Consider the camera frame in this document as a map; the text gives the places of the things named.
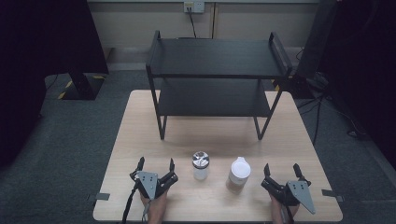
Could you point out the black stand base yellow stripes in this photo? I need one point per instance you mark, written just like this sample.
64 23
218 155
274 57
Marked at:
81 88

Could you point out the person's left hand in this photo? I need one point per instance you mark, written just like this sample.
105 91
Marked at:
157 208

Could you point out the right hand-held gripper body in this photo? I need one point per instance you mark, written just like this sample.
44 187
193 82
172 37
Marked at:
299 193

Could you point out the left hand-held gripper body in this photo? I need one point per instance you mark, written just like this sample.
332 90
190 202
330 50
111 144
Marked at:
148 183

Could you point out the black upright stand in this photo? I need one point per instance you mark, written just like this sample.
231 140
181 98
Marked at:
316 40

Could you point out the glass jar with silver lid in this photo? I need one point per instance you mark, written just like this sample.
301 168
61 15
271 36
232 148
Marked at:
200 166

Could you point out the dark curtain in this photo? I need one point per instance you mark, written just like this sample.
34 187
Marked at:
40 46
367 62

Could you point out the white wall socket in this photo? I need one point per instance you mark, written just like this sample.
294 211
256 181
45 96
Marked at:
194 6

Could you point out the person's right hand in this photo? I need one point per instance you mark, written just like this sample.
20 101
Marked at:
276 211

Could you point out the grey tape strip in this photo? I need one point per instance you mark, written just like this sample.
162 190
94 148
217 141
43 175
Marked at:
102 196
331 194

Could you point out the glass jar with white lid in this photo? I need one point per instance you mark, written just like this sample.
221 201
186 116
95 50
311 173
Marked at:
238 174

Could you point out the black two-tier metal shelf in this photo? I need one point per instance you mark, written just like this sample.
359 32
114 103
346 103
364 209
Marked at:
214 59

